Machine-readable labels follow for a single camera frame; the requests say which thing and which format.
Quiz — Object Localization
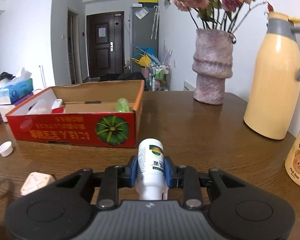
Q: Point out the white bottle cap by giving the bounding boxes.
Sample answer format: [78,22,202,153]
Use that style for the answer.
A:
[0,141,13,157]

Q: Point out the white medicine bottle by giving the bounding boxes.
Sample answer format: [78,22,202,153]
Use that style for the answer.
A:
[135,138,168,201]

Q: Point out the red cardboard box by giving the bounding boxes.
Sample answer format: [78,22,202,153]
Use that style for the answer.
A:
[6,80,145,148]

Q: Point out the green plastic bottle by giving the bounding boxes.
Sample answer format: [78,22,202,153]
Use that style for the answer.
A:
[115,98,130,113]

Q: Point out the purple tissue pack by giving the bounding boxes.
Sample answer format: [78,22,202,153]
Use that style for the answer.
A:
[0,92,33,122]

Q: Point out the white plastic bag in box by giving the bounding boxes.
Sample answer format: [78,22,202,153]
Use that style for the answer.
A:
[27,99,51,115]

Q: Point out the blue tissue pack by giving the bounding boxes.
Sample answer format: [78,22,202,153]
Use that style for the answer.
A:
[0,68,33,105]

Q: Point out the black bag on chair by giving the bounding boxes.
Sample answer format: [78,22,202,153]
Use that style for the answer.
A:
[99,72,146,82]

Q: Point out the white flat tool in box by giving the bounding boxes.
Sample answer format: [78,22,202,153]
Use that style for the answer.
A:
[51,99,63,110]

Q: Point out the yellow and blue bags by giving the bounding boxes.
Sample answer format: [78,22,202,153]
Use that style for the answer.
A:
[130,47,158,68]

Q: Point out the pink textured vase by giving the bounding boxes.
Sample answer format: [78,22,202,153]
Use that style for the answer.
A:
[192,29,234,105]

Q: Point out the dark brown door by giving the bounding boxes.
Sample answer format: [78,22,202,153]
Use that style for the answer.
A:
[87,11,125,79]

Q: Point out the grey refrigerator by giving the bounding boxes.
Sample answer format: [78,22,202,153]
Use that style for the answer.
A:
[130,2,159,72]

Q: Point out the cream thermos jug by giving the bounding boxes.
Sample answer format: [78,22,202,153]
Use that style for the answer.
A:
[243,12,300,140]

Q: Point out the pink artificial roses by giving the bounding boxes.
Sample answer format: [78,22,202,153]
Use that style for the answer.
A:
[173,0,274,34]

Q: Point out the wire storage rack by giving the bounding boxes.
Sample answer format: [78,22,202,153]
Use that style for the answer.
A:
[148,62,171,91]

